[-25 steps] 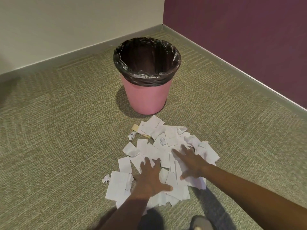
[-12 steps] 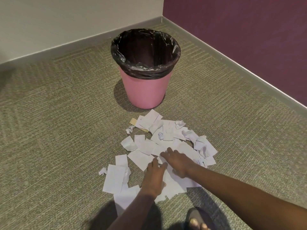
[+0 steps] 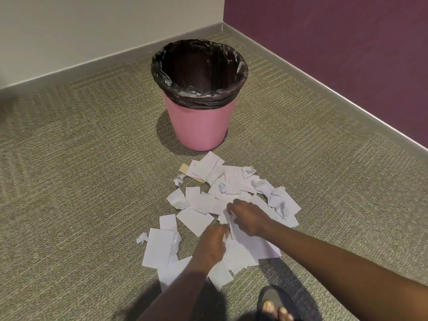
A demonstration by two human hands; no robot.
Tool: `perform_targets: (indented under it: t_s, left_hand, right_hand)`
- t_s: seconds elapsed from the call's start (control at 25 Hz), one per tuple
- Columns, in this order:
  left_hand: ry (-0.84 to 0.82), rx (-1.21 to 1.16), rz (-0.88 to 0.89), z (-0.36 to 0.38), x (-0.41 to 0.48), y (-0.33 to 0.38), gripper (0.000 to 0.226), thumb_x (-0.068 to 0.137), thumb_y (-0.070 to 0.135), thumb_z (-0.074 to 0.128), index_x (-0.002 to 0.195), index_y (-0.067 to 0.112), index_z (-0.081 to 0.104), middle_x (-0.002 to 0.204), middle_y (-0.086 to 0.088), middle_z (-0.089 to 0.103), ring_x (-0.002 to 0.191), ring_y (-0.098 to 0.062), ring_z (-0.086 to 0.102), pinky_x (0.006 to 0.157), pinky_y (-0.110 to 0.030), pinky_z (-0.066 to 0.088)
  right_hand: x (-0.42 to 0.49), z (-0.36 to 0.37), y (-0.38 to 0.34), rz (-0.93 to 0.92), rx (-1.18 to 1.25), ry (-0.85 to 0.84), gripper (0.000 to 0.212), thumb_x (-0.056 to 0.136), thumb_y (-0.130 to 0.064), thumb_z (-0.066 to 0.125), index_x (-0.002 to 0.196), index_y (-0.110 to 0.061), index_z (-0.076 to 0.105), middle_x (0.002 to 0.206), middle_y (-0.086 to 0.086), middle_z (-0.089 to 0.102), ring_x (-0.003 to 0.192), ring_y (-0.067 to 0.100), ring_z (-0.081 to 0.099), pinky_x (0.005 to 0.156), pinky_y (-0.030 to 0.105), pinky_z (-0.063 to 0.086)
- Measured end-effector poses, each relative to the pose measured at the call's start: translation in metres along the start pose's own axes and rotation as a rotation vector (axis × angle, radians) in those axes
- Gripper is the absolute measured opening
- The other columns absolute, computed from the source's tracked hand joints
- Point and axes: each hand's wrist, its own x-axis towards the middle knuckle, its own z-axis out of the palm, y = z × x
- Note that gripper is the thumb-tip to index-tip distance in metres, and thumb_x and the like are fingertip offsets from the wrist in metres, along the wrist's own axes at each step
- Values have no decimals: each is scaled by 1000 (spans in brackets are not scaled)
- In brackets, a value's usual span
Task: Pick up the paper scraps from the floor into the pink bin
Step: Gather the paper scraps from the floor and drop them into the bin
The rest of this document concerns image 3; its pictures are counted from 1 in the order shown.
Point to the grey baseboard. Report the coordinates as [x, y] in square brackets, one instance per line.
[110, 60]
[327, 86]

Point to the pink plastic waste bin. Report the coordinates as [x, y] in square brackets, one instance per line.
[200, 126]

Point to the pile of white paper scraps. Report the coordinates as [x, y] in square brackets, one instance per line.
[197, 203]

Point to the black plastic bin liner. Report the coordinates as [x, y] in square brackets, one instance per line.
[197, 68]

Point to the person's left hand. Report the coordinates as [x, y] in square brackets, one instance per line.
[209, 247]

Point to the person's right forearm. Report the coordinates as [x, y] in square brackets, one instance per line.
[334, 274]

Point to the person's left forearm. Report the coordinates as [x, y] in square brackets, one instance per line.
[177, 294]

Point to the tan cardboard piece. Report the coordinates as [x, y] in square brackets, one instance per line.
[187, 170]

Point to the person's right fingers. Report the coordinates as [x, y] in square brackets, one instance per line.
[236, 208]

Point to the person's left fingers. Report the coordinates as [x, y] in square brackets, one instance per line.
[224, 235]

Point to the person's right hand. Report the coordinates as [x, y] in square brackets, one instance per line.
[252, 220]

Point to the dark grey sandal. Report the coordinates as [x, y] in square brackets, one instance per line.
[267, 294]

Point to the person's foot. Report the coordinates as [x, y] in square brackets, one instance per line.
[274, 310]

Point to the torn white paper strip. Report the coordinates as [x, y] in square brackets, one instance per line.
[230, 223]

